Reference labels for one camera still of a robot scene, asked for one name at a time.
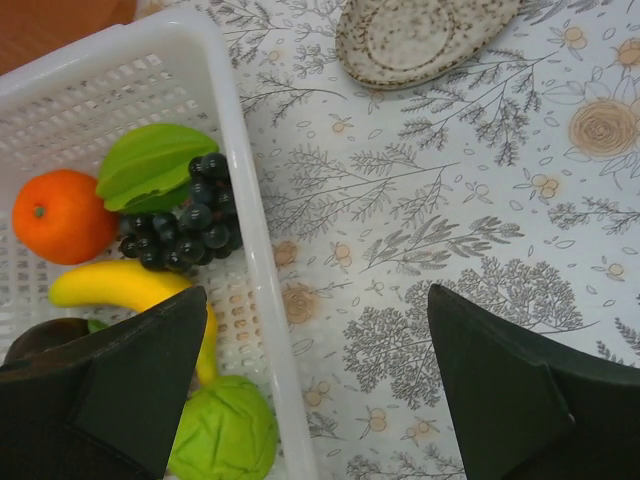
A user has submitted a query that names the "speckled oval ceramic dish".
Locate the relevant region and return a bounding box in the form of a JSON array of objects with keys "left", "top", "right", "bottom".
[{"left": 335, "top": 0, "right": 522, "bottom": 90}]

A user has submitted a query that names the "green starfruit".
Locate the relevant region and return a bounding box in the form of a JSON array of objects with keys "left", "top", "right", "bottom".
[{"left": 96, "top": 123, "right": 219, "bottom": 213}]

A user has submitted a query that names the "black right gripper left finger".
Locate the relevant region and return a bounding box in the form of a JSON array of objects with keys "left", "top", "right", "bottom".
[{"left": 1, "top": 287, "right": 207, "bottom": 479}]

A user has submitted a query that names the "green cabbage ball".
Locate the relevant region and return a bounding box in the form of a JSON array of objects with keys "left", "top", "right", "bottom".
[{"left": 168, "top": 375, "right": 279, "bottom": 479}]

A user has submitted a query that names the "dark grape bunch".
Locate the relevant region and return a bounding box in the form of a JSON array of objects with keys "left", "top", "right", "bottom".
[{"left": 119, "top": 152, "right": 243, "bottom": 273}]

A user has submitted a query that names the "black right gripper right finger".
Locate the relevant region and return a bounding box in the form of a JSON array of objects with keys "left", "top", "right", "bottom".
[{"left": 427, "top": 284, "right": 639, "bottom": 479}]

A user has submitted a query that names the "floral tablecloth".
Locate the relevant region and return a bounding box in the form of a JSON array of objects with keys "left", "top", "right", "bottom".
[{"left": 134, "top": 0, "right": 640, "bottom": 480}]

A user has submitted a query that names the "white plastic perforated basket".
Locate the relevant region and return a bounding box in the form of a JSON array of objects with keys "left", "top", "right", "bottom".
[{"left": 1, "top": 8, "right": 321, "bottom": 479}]

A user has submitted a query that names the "orange mandarin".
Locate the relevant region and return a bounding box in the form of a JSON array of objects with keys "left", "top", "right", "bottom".
[{"left": 11, "top": 169, "right": 119, "bottom": 265}]

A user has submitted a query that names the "dark mangosteen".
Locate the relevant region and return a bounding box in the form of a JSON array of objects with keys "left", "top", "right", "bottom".
[{"left": 4, "top": 317, "right": 90, "bottom": 364}]

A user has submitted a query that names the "yellow banana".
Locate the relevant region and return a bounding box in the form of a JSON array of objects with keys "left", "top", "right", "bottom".
[{"left": 48, "top": 259, "right": 220, "bottom": 386}]

